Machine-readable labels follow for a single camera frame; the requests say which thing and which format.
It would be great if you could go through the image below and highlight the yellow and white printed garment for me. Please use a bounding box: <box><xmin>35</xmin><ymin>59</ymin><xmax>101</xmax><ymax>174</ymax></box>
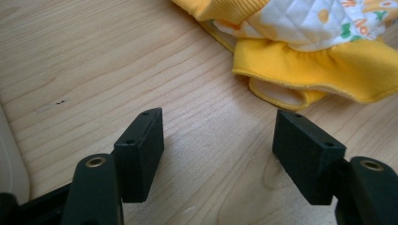
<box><xmin>171</xmin><ymin>0</ymin><xmax>398</xmax><ymax>112</ymax></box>

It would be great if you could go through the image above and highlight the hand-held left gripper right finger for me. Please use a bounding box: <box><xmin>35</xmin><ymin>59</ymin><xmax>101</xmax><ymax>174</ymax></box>
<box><xmin>271</xmin><ymin>109</ymin><xmax>398</xmax><ymax>225</ymax></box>

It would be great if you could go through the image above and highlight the white container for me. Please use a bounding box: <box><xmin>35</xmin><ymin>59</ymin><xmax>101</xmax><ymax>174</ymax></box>
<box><xmin>0</xmin><ymin>104</ymin><xmax>31</xmax><ymax>205</ymax></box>

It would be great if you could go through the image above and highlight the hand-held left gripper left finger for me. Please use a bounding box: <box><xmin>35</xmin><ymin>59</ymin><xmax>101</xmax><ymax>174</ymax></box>
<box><xmin>61</xmin><ymin>107</ymin><xmax>165</xmax><ymax>225</ymax></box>

